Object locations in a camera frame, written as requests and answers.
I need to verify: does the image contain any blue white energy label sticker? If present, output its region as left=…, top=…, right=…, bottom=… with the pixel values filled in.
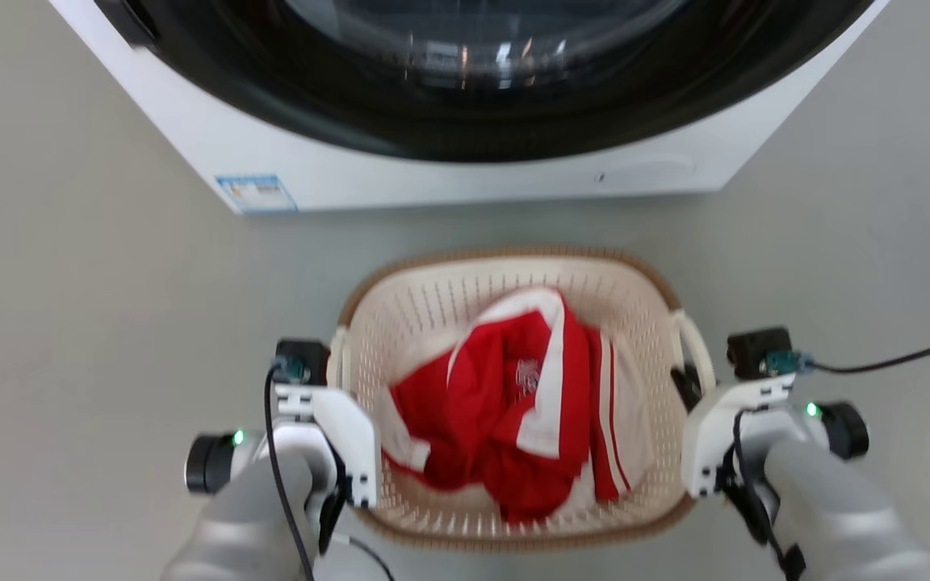
left=215, top=174, right=299, bottom=215

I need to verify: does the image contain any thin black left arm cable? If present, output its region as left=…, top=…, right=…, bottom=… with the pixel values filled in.
left=263, top=365, right=316, bottom=581

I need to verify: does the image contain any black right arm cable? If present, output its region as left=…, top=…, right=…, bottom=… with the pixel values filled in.
left=722, top=410, right=806, bottom=581

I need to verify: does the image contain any black round washing machine door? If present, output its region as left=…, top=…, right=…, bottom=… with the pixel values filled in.
left=94, top=0, right=874, bottom=164

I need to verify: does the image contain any red and white garment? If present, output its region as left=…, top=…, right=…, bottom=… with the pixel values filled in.
left=383, top=287, right=634, bottom=524

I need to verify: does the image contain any thin black right camera cable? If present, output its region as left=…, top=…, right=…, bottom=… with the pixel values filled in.
left=796, top=332, right=930, bottom=375

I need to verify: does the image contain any cream plastic laundry basket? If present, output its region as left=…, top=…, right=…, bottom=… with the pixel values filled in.
left=326, top=248, right=717, bottom=553

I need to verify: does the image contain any white front-load washing machine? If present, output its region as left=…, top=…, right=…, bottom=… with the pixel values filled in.
left=48, top=0, right=891, bottom=215

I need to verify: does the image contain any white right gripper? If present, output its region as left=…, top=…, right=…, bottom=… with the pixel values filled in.
left=670, top=363, right=797, bottom=498

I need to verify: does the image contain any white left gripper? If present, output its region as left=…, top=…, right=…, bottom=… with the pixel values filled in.
left=274, top=382, right=379, bottom=509

